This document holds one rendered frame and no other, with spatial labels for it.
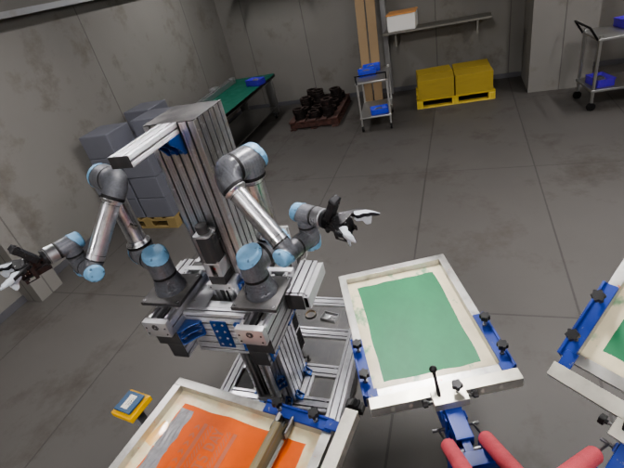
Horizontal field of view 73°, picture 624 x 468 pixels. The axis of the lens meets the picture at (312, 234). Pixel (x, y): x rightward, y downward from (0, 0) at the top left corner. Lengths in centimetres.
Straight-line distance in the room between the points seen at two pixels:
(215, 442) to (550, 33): 709
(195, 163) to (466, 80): 620
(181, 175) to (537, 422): 237
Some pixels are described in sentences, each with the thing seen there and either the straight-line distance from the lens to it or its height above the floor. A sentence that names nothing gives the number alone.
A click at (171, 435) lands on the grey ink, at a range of 200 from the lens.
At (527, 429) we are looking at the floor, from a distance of 292.
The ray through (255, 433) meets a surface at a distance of 186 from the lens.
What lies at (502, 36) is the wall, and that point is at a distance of 865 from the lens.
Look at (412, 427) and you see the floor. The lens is 287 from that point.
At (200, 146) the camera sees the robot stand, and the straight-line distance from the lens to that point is 180.
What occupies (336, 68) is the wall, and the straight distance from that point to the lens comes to 896.
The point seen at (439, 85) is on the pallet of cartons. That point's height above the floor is 34.
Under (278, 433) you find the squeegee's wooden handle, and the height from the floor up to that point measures 104.
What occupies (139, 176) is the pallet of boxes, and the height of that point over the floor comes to 73.
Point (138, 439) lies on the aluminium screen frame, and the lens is 203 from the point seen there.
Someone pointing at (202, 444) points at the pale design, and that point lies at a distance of 192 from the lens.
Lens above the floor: 245
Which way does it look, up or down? 32 degrees down
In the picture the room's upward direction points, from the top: 14 degrees counter-clockwise
